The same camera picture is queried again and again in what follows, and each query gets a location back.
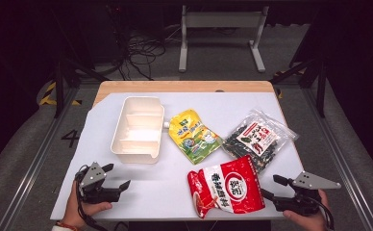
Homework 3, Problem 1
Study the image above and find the person's left hand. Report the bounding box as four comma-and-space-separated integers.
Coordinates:
61, 181, 113, 229

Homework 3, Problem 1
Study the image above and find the white plastic storage box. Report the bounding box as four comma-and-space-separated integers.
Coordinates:
110, 96, 165, 165

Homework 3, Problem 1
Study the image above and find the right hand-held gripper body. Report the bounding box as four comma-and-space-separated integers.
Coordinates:
272, 170, 342, 217

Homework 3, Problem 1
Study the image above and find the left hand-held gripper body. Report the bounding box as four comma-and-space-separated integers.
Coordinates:
76, 162, 121, 205

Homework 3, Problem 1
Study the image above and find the left hand-held gripper black cable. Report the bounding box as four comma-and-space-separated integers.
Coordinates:
74, 165, 110, 231

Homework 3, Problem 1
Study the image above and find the tangle of black floor cables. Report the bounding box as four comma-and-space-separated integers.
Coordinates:
106, 6, 167, 82

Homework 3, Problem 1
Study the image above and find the black metal stand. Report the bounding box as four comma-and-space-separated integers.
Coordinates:
270, 57, 329, 118
51, 57, 112, 118

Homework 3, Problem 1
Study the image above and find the white table mat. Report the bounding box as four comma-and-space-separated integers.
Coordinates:
50, 91, 305, 222

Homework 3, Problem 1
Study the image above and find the aluminium floor rail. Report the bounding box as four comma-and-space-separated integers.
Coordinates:
0, 86, 81, 231
302, 86, 373, 231

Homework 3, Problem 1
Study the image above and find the red white seasoning bag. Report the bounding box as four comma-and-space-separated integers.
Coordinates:
186, 155, 266, 219

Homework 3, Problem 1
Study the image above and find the black yellow hazard tape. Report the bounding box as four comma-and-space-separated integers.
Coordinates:
38, 81, 83, 107

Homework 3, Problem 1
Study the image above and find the yellow green spout pouch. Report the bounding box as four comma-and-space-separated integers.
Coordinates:
162, 108, 224, 166

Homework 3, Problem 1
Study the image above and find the red bracelet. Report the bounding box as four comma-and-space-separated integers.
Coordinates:
55, 220, 80, 231

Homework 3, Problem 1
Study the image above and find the white metal stand frame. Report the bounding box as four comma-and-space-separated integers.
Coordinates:
178, 4, 270, 73

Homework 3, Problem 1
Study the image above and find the hand-held gripper black cable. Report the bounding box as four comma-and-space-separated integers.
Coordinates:
74, 165, 110, 231
315, 194, 336, 231

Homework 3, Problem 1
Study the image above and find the clear bag of dried seaweed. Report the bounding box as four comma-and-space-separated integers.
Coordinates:
222, 108, 300, 174

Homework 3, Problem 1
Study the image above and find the right hand-held gripper black cable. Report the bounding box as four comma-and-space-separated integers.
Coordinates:
315, 194, 336, 231

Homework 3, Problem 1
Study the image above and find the person's right hand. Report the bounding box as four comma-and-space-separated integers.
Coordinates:
283, 188, 332, 231

